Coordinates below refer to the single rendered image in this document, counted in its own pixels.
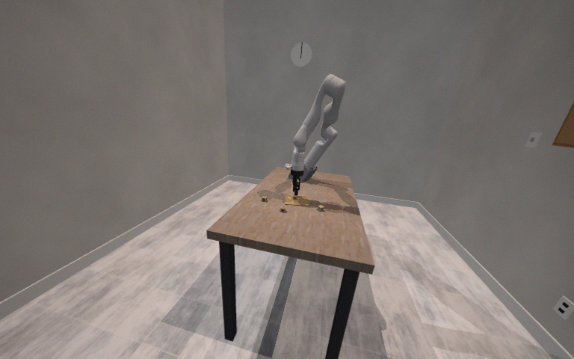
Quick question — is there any tan flat mat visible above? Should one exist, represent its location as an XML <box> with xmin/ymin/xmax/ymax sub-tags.
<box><xmin>285</xmin><ymin>194</ymin><xmax>309</xmax><ymax>206</ymax></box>

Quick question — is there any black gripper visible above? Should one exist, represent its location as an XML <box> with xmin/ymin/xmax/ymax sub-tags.
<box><xmin>291</xmin><ymin>169</ymin><xmax>303</xmax><ymax>196</ymax></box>

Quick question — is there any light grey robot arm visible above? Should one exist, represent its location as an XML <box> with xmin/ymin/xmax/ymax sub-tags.
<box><xmin>285</xmin><ymin>74</ymin><xmax>346</xmax><ymax>171</ymax></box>

